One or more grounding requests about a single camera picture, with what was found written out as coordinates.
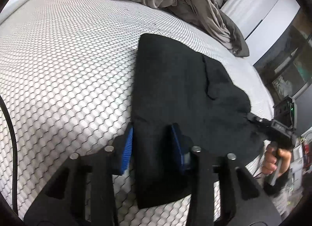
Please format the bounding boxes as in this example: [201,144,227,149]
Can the black pants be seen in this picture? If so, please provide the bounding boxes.
[131,34,264,209]

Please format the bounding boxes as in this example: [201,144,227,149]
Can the right hand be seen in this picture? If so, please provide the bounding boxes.
[261,145,292,177]

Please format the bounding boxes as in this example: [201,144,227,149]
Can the dark wooden furniture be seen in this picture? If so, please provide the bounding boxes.
[254,9,311,104]

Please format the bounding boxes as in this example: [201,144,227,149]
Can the white mesh mattress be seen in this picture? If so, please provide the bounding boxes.
[1,0,273,218]

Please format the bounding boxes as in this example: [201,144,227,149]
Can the black cable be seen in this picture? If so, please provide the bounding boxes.
[0,95,19,217]

